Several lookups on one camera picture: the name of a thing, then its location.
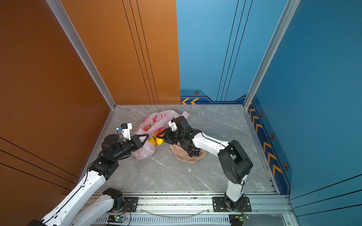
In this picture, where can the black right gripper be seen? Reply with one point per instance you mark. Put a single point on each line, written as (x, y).
(168, 133)

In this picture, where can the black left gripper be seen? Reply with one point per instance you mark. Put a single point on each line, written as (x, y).
(135, 138)

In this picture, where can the yellow lemon fruit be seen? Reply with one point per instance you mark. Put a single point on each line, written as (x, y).
(156, 141)

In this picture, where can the pink printed plastic bag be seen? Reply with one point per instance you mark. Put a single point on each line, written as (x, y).
(151, 125)

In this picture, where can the orange yellow peach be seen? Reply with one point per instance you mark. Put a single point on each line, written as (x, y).
(161, 134)

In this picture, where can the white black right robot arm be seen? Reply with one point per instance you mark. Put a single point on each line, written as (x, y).
(235, 162)

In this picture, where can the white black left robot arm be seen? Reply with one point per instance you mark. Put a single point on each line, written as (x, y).
(68, 212)

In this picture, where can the beige wavy fruit plate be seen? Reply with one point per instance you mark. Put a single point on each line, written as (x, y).
(182, 155)

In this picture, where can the dark purple grape bunch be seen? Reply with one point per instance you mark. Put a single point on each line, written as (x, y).
(193, 151)

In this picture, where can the left green circuit board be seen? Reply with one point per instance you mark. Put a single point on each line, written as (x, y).
(116, 219)

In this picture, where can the green circuit board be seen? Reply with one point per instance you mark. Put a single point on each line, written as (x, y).
(116, 219)
(242, 218)

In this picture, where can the right green circuit board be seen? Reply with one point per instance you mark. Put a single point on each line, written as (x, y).
(242, 218)

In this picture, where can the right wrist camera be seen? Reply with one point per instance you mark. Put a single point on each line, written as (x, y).
(172, 125)

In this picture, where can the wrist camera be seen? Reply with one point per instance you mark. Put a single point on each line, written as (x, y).
(172, 125)
(124, 131)

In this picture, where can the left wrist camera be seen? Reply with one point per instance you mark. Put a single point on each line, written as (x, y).
(124, 131)

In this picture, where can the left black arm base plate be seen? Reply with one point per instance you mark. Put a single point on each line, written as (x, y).
(130, 204)

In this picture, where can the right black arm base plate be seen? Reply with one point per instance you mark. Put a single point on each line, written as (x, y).
(225, 204)

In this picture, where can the aluminium front rail frame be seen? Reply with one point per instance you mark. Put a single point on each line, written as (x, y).
(196, 209)

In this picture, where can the left aluminium corner post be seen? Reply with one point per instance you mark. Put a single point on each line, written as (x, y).
(73, 36)

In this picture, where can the aluminium corner post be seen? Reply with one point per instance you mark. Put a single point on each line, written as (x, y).
(73, 36)
(282, 25)

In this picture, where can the right aluminium corner post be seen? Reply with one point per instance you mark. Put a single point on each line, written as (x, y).
(282, 25)

